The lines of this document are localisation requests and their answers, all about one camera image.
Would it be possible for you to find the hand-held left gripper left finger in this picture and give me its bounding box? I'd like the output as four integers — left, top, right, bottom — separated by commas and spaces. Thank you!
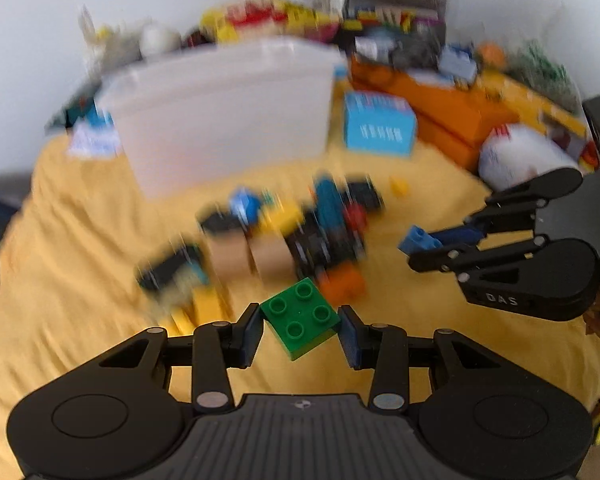
87, 303, 265, 413

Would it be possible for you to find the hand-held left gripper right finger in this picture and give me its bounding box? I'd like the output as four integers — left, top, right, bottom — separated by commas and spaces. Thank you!
337, 305, 516, 413

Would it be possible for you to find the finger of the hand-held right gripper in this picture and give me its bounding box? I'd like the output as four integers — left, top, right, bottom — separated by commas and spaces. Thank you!
430, 195, 536, 248
407, 235, 550, 283

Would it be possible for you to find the green toy brick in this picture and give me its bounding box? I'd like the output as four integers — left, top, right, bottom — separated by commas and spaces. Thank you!
259, 277, 342, 362

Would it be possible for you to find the blue toy brick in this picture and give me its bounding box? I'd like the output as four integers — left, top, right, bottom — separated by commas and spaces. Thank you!
399, 226, 443, 257

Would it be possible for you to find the red toy brick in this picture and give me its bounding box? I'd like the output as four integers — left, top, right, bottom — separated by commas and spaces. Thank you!
345, 205, 369, 231

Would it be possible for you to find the white plastic bin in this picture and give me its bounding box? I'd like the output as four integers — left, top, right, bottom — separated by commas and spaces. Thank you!
97, 37, 351, 201

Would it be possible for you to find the orange toy brick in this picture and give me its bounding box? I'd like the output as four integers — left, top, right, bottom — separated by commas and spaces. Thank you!
322, 265, 368, 306

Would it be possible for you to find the yellow hollow toy brick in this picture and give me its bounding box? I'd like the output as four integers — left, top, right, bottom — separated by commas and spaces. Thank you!
170, 290, 236, 336

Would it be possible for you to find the white red plastic bag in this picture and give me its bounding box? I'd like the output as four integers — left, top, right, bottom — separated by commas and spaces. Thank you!
477, 122, 581, 191

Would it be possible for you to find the wooden cube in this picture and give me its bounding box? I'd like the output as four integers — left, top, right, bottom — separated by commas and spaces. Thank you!
250, 235, 296, 281
207, 237, 253, 279

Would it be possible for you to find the dark toy car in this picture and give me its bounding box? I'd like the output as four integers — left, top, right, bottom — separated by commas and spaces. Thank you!
285, 212, 368, 273

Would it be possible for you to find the black and blue toy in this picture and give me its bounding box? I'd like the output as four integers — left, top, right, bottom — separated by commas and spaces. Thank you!
135, 245, 206, 293

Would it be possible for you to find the yellow flat box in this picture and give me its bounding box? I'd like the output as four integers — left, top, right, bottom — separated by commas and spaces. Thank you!
480, 67, 588, 161

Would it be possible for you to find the yellow studded toy brick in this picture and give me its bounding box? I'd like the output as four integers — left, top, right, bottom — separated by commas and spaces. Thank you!
260, 202, 306, 236

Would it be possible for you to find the orange long box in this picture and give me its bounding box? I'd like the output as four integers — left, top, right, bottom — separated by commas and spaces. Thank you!
350, 57, 521, 168

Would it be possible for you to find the blue disc toy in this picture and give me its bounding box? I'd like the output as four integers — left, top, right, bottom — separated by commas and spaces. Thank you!
230, 187, 263, 223

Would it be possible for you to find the teal toy telescope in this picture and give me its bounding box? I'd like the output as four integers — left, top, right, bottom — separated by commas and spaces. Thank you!
312, 175, 347, 233

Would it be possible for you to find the blue cardboard box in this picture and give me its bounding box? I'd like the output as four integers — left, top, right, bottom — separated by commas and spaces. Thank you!
342, 91, 418, 157

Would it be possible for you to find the dark device case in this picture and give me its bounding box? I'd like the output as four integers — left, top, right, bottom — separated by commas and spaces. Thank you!
437, 45, 481, 81

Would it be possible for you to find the orange round object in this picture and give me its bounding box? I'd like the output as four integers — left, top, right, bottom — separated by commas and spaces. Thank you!
477, 42, 508, 68

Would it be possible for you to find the yellow blanket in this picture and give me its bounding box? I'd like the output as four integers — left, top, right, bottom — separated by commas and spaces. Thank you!
0, 105, 600, 480

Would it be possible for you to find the white paper packet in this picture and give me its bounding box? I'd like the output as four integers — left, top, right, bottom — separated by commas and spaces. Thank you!
67, 124, 123, 157

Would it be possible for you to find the blue packet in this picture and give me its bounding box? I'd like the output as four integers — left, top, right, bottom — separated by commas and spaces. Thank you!
62, 100, 116, 133

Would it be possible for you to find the white ball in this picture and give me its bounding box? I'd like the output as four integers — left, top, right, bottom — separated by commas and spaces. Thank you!
139, 25, 181, 56

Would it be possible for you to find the yellow red snack bag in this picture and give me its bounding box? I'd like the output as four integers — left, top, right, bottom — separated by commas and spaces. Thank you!
200, 0, 341, 43

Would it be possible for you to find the grey cable bundle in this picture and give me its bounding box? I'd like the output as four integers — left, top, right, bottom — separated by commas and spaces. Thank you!
355, 30, 441, 68

